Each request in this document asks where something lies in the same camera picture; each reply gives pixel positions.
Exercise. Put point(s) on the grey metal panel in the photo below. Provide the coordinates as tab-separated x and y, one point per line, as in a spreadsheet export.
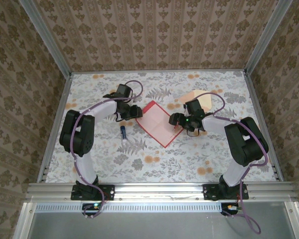
152	226

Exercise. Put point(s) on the slanted aluminium frame post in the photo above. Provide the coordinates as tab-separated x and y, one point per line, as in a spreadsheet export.
46	37
266	37

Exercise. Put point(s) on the aluminium frame bar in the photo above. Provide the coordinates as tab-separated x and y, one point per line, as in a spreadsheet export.
295	224
22	224

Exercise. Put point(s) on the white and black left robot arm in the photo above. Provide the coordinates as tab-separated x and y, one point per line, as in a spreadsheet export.
103	109

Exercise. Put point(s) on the aluminium table side rail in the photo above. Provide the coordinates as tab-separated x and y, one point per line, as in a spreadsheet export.
259	112
56	119

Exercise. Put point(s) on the small controller board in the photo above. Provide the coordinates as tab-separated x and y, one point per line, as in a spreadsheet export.
233	207
89	206

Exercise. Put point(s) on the thin aluminium table rail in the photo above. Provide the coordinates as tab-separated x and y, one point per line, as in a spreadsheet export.
214	71

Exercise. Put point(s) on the aluminium frame rail with bases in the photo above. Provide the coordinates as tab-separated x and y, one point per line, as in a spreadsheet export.
159	191

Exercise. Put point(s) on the blue glue stick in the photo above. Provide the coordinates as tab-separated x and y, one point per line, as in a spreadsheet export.
123	133

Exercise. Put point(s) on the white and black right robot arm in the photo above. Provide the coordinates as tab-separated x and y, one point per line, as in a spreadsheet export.
214	124

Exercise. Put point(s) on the peach paper envelope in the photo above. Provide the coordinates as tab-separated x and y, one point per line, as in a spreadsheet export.
205	100

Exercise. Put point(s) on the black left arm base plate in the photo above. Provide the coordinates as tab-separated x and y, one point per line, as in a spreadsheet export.
109	193

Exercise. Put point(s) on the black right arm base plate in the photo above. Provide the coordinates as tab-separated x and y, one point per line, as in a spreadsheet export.
246	191

